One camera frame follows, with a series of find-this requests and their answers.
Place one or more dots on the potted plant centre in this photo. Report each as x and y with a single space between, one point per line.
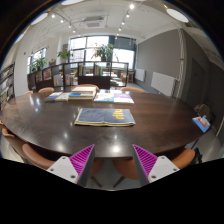
105 51

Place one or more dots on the beige magazine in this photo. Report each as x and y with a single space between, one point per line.
63 97

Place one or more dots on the orange chair back left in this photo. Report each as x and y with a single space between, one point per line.
46 89

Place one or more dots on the navy towel with yellow print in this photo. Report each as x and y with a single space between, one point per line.
104 117

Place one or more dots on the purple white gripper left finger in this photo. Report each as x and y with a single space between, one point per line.
75 168

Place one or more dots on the purple white magazine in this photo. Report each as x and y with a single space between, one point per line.
123 98

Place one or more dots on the left wall bookshelf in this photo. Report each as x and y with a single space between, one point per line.
7 83

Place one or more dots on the potted plant left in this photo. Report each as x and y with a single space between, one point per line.
65 54

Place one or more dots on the potted plant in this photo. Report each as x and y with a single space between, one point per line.
65 54
105 51

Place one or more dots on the orange chair front left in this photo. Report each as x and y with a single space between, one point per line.
44 163

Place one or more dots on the ceiling air conditioner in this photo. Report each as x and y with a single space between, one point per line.
94 22

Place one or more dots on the white blue magazine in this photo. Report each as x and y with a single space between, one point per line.
104 97

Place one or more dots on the orange chair back right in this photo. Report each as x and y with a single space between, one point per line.
132 89

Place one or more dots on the orange chair front right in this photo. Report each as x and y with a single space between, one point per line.
127 169

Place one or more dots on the stack of books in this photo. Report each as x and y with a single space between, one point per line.
83 92

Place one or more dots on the white radiator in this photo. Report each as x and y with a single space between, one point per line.
163 83

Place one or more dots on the orange chair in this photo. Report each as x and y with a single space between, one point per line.
132 89
127 169
11 145
46 89
44 163

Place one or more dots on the dark wooden bookshelf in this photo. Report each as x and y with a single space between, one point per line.
104 75

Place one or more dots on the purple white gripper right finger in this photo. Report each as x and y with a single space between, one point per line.
151 168

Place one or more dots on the blue box with red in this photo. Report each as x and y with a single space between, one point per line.
202 123

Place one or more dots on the orange chair far left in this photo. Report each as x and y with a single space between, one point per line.
11 145

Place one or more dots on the dark blue book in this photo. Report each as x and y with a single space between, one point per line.
52 96

